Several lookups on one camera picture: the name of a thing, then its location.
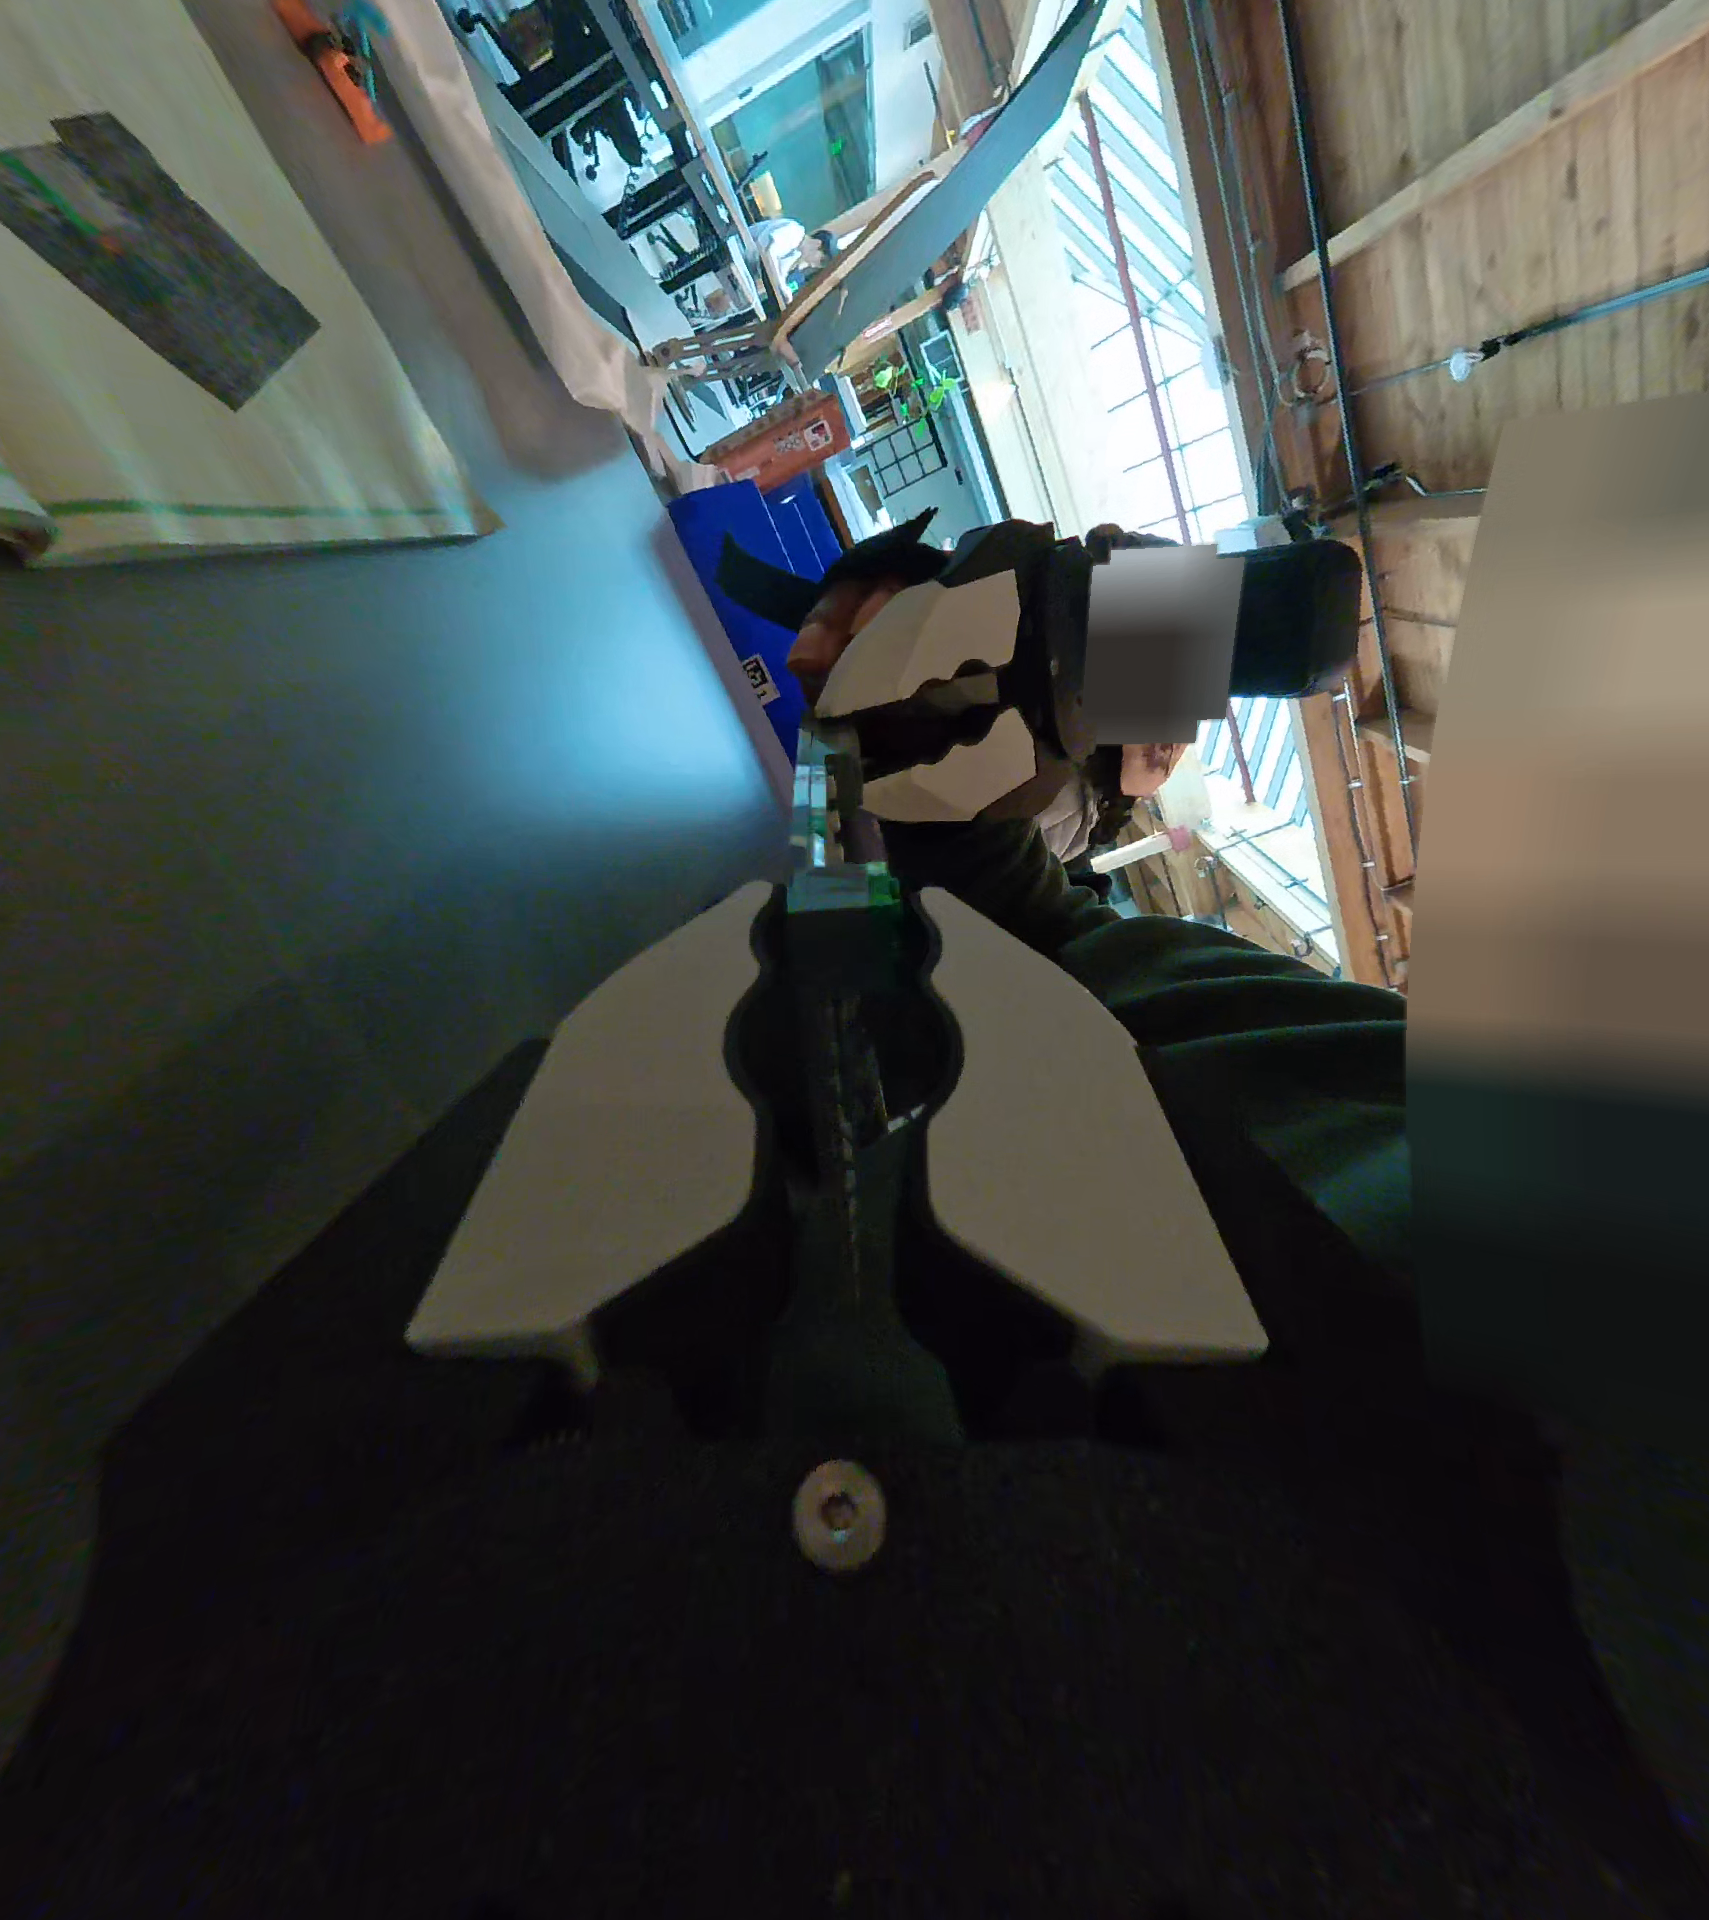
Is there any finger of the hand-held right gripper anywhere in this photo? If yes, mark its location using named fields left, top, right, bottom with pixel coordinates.
left=861, top=701, right=1040, bottom=827
left=813, top=576, right=1026, bottom=721

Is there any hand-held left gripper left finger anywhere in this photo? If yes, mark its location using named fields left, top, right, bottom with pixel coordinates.
left=405, top=880, right=786, bottom=1362

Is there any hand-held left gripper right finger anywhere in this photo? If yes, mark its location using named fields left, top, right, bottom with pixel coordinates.
left=917, top=882, right=1272, bottom=1367

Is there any grey toy brick baseplate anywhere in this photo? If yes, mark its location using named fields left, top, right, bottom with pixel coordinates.
left=778, top=715, right=972, bottom=1450

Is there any building instruction booklet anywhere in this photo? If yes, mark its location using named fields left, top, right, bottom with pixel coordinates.
left=0, top=0, right=503, bottom=572

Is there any person's right hand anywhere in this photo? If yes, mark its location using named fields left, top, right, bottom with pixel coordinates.
left=788, top=576, right=900, bottom=680

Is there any blue storage bin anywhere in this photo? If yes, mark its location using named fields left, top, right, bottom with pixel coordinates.
left=667, top=475, right=858, bottom=707

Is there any crumpled white paper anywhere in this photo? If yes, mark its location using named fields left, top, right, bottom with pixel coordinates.
left=389, top=0, right=690, bottom=451

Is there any orange toy minifigure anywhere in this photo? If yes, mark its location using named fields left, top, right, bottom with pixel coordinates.
left=268, top=0, right=399, bottom=147

